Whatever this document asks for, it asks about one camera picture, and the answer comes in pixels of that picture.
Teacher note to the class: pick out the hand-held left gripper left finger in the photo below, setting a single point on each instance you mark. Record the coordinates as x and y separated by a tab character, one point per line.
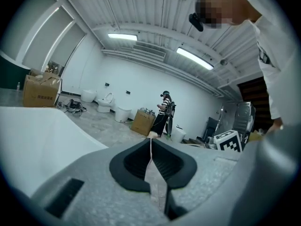
128	171

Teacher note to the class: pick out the black head-mounted camera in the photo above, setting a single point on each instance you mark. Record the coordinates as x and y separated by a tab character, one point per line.
197	22

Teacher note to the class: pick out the person's right forearm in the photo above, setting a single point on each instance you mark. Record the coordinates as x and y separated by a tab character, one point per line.
275	125

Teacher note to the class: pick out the small clear bottle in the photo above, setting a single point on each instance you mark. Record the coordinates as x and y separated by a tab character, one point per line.
18	86

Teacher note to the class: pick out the dark wooden door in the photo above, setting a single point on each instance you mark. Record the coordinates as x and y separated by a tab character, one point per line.
255	98

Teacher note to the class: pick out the round white toilet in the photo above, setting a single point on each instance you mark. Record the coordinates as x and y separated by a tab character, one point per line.
88	96

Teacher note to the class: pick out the person's head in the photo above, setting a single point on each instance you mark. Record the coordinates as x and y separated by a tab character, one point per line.
223	3

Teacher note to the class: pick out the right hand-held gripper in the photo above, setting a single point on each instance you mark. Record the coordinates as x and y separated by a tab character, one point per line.
228	142

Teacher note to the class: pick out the small cardboard box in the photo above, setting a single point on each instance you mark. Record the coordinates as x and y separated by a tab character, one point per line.
143	122

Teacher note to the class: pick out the black bathtub with white rim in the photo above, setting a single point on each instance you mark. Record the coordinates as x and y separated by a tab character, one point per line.
11	74

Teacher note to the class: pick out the ceiling air vent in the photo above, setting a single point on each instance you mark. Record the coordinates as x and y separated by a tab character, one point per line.
149	50

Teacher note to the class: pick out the long ceiling light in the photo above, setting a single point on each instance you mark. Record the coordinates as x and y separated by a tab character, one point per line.
122	37
195	57

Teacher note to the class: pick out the ceiling dome camera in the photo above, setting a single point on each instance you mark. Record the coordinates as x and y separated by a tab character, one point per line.
224	62

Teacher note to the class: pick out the large open cardboard box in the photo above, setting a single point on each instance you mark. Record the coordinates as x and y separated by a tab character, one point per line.
40	93

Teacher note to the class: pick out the large window with blinds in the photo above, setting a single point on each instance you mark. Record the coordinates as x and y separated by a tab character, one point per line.
54	36

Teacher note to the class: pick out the person's white shirt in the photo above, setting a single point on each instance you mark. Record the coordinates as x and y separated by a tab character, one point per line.
279	74

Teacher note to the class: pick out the black gear pile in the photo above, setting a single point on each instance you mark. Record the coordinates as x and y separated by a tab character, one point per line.
74	106

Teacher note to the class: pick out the black chair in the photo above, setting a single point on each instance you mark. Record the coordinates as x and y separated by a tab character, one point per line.
211	127

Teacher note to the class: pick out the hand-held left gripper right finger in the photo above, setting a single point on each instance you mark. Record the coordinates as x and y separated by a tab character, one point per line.
178	171

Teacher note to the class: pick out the white toilet with raised lid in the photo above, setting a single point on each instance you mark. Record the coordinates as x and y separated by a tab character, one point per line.
104	105

